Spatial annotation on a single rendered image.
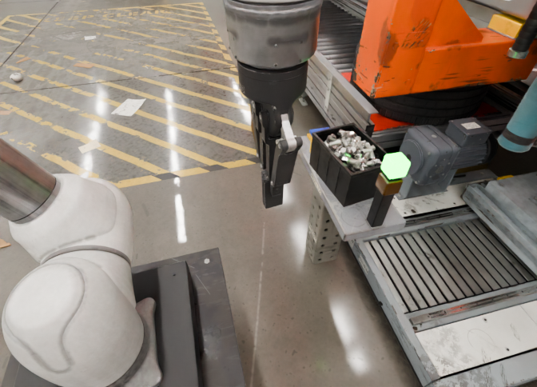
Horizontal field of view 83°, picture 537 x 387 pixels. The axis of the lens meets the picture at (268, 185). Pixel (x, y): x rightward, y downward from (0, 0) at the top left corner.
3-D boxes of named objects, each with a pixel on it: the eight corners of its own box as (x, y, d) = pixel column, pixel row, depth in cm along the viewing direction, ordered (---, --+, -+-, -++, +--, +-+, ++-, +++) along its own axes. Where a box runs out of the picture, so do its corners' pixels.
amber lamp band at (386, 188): (399, 193, 67) (404, 181, 64) (383, 197, 66) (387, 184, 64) (389, 181, 70) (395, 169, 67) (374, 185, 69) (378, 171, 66)
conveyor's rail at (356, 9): (512, 132, 156) (538, 92, 141) (503, 133, 155) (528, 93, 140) (331, 9, 330) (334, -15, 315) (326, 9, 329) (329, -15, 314)
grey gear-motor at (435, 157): (487, 198, 134) (535, 131, 110) (402, 215, 127) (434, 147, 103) (459, 172, 147) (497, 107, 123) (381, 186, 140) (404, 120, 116)
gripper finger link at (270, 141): (289, 102, 36) (294, 108, 35) (287, 173, 44) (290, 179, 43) (258, 109, 35) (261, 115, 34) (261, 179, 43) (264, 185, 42)
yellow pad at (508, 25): (545, 37, 110) (554, 21, 106) (514, 40, 107) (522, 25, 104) (515, 25, 119) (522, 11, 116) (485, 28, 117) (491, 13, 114)
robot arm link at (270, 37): (237, 11, 23) (242, 84, 28) (342, -1, 25) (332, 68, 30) (212, -17, 29) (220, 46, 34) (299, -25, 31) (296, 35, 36)
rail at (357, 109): (375, 153, 143) (387, 112, 128) (356, 156, 141) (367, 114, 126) (261, 13, 317) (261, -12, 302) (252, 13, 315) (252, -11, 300)
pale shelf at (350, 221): (403, 229, 79) (407, 222, 77) (343, 242, 76) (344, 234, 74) (338, 137, 109) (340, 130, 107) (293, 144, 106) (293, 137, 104)
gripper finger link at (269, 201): (282, 169, 44) (284, 173, 43) (281, 201, 49) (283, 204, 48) (262, 173, 43) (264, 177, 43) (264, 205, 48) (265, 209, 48)
